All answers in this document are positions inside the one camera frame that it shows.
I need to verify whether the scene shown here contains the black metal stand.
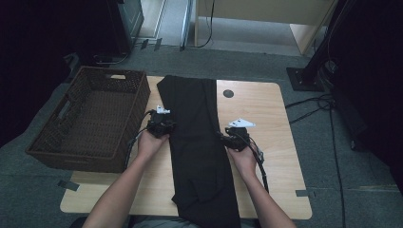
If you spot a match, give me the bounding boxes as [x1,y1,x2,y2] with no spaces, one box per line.
[286,0,346,93]

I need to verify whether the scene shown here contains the right hand-held gripper cable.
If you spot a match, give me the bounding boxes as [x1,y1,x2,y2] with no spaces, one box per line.
[242,132,270,194]

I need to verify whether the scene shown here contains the left hand-held gripper cable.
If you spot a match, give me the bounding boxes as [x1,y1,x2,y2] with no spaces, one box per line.
[123,108,157,170]

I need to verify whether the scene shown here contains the person's grey trousers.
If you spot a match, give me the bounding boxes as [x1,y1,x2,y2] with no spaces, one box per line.
[129,215,191,228]

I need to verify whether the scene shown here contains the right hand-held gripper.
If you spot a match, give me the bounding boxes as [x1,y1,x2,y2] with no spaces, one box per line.
[218,118,257,152]

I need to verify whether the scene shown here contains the light wooden desk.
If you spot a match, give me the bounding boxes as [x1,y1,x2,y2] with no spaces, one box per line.
[193,0,338,56]

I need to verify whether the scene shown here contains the hand-held gripper cable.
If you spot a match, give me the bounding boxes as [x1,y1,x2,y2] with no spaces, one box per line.
[242,132,270,194]
[123,108,157,170]

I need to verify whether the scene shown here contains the person's right hand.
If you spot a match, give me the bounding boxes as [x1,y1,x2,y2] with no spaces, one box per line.
[226,145,259,181]

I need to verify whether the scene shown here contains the long black floor cable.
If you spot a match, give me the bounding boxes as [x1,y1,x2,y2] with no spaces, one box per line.
[328,104,348,228]

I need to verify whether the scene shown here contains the black pants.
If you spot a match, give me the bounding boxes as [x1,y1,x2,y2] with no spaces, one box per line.
[156,74,242,228]

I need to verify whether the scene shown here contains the hanging black cable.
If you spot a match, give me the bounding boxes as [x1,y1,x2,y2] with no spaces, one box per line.
[194,0,216,49]

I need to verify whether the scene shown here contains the black cabinet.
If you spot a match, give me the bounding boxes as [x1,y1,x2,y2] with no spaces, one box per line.
[106,0,145,56]

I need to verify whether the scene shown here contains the person's left hand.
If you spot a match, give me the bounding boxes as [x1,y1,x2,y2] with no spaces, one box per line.
[137,130,170,161]

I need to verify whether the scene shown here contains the looped black floor cable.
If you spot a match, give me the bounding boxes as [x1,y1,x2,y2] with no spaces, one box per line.
[284,93,336,125]

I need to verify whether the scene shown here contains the leaning metal panel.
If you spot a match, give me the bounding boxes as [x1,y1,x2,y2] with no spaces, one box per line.
[179,0,195,52]

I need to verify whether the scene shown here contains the brown woven basket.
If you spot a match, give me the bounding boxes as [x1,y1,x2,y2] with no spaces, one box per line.
[25,66,152,174]

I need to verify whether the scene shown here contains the black chair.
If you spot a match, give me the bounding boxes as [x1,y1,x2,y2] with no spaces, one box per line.
[69,217,93,228]

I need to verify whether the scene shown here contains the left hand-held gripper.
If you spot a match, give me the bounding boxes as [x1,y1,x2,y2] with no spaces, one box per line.
[145,104,177,139]

